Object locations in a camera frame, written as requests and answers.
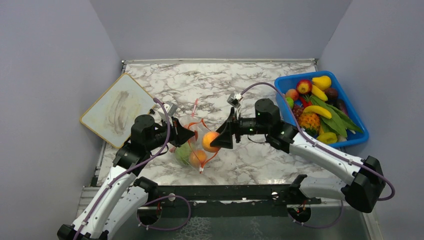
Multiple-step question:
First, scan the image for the dark passion fruit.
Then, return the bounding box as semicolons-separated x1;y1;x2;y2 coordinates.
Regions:
324;87;339;102

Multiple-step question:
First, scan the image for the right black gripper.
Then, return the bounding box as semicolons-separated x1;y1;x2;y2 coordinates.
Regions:
211;107;270;148

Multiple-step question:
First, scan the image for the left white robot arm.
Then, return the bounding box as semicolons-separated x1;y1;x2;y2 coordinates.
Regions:
57;114;195;240

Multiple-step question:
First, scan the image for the yellow banana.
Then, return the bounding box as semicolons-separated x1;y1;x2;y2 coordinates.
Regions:
303;105;333;119
311;85;329;102

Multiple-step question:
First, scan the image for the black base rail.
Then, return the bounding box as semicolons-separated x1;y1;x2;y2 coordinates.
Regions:
137;184;322;221

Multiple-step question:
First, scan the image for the red white pen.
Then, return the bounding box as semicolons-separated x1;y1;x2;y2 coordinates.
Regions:
191;98;199;117

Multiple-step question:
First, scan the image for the purple cable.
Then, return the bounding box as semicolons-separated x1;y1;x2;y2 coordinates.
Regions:
241;82;396;230
72;97;192;240

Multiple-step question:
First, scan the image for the red chili pepper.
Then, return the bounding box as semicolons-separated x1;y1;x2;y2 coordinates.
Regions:
299;95;313;108

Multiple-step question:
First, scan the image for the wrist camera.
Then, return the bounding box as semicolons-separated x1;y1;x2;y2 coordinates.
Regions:
157;102;178;122
227;93;243;109

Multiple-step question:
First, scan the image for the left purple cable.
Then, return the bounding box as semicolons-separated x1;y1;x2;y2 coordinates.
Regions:
72;97;192;240

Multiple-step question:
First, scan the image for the dark grape bunch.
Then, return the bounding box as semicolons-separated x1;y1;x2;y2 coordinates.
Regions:
291;104;304;121

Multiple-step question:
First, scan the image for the pink peach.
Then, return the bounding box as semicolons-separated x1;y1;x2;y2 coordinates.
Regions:
189;149;208;168

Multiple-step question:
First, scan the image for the small green lime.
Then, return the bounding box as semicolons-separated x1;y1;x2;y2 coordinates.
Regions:
285;97;294;109

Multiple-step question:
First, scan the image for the orange spiky pineapple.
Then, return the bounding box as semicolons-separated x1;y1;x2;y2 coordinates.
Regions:
298;112;321;137

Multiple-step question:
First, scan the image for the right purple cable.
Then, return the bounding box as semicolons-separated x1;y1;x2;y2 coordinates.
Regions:
241;82;396;230

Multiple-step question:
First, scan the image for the green leafy vegetable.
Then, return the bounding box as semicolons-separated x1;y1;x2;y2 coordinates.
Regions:
310;95;364;138

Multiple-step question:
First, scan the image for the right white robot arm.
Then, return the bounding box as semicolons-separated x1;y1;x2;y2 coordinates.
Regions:
210;98;386;213

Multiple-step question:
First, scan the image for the yellow bell pepper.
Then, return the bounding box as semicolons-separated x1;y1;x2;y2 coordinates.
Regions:
316;132;338;145

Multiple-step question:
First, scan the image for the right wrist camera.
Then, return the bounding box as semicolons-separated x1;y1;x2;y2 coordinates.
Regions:
227;93;243;109

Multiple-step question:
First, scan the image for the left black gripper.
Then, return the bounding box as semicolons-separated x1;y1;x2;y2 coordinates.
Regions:
146;115;196;152

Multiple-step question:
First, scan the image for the green cabbage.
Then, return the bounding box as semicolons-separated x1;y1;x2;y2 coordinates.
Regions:
174;142;192;166

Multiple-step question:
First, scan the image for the small orange peach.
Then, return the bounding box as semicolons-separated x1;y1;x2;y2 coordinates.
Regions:
201;131;221;153

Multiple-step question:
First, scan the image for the purple eggplant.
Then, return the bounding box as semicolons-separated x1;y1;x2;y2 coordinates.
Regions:
335;98;349;116

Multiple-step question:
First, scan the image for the red yellow apple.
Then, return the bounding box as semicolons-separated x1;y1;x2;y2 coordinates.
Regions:
296;79;313;95

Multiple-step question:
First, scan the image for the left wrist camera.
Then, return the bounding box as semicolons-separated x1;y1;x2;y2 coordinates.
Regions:
157;102;178;122

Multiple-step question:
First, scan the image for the wood framed whiteboard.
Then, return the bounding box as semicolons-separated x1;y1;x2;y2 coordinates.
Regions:
79;73;156;149

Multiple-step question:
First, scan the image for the clear orange zip top bag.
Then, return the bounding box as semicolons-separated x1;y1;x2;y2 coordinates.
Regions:
170;115;219;174

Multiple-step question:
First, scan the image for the yellow pear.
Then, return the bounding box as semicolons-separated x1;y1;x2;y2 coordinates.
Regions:
312;75;332;91

